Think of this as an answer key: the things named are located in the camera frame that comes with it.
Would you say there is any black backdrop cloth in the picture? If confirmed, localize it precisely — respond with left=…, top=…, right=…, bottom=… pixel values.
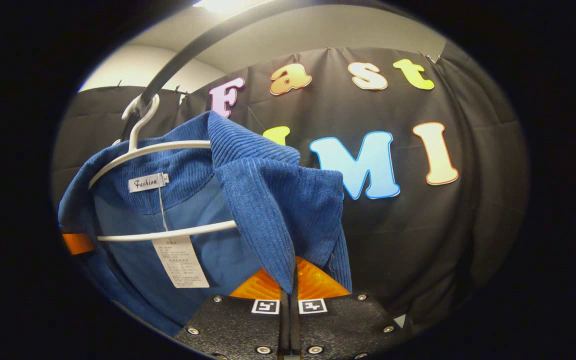
left=52, top=46, right=530, bottom=328

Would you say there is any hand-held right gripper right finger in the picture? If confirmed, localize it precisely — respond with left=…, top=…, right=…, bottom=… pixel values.
left=290, top=256, right=410, bottom=360

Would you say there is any white hanger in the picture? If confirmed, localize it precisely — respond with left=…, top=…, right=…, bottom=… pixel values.
left=88, top=94, right=239, bottom=243

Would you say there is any ceiling light panel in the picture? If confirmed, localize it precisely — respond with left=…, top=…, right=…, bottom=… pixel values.
left=192, top=0, right=271, bottom=14

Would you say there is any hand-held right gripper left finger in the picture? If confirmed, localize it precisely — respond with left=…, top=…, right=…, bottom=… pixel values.
left=174, top=269, right=290, bottom=360

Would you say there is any black clothes rack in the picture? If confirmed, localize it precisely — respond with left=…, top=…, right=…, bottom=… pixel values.
left=119, top=0, right=319, bottom=143

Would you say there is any blue corduroy jacket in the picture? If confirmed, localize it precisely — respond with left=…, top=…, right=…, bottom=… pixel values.
left=58, top=111, right=353, bottom=337

